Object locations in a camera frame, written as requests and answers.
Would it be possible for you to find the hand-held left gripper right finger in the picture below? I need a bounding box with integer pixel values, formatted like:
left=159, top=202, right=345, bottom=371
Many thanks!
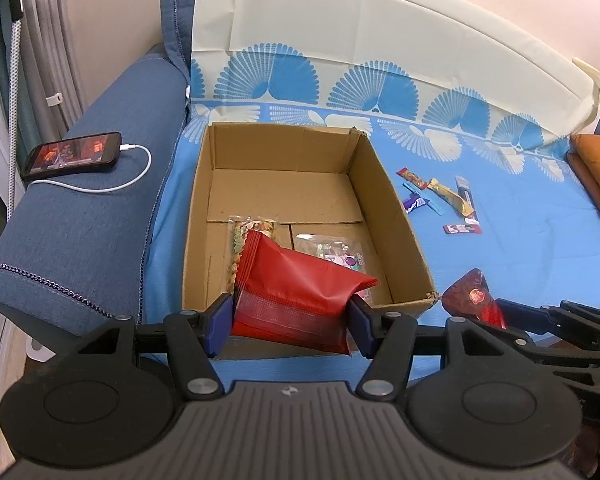
left=349, top=294, right=526, bottom=401

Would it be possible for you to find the purple and white snack bar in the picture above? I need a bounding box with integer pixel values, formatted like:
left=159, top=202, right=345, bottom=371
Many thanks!
left=454, top=175, right=481, bottom=226

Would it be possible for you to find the dark red snack packet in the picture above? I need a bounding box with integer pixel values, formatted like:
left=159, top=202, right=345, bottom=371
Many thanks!
left=440, top=267, right=508, bottom=331

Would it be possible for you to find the white pole with black grip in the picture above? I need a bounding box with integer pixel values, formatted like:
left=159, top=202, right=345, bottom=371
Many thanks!
left=0, top=0, right=27, bottom=207

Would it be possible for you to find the blue snack stick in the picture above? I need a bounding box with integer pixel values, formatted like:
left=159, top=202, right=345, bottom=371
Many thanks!
left=402, top=182, right=447, bottom=216

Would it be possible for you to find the cardboard box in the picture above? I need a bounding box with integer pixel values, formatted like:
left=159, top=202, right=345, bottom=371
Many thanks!
left=181, top=121, right=438, bottom=361

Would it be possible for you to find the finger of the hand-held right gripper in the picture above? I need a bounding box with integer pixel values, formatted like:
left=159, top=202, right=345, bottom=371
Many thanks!
left=495, top=298, right=600, bottom=336
left=514, top=335, right=600, bottom=391

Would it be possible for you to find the blue white fan-print blanket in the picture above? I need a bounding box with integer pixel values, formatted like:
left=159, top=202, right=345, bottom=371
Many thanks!
left=142, top=0, right=600, bottom=376

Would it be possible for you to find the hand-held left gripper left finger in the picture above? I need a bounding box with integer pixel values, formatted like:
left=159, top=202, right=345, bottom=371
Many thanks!
left=75, top=292, right=236, bottom=401

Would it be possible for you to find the red snack bag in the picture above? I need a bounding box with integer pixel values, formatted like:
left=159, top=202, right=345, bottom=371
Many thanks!
left=230, top=232, right=381, bottom=358

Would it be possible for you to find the white charging cable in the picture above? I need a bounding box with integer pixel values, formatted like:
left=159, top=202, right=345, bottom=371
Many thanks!
left=27, top=144, right=153, bottom=194

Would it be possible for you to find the blue fabric sofa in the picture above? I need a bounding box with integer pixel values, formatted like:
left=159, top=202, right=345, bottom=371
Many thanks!
left=0, top=0, right=600, bottom=356

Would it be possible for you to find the black smartphone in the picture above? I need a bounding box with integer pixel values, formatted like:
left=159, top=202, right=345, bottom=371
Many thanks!
left=20, top=131, right=123, bottom=182

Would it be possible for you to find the clear bag of coated nuts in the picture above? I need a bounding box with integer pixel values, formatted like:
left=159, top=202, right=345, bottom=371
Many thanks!
left=227, top=215, right=279, bottom=283

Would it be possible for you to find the red and yellow snack bar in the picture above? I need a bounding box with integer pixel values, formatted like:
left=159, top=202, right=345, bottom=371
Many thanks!
left=399, top=167, right=427, bottom=189

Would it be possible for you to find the grey curtain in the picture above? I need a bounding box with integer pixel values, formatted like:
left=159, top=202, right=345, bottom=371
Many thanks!
left=0, top=0, right=87, bottom=131

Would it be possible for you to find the small red and white bar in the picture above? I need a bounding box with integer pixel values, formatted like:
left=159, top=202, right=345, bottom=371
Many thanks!
left=442, top=222, right=484, bottom=236

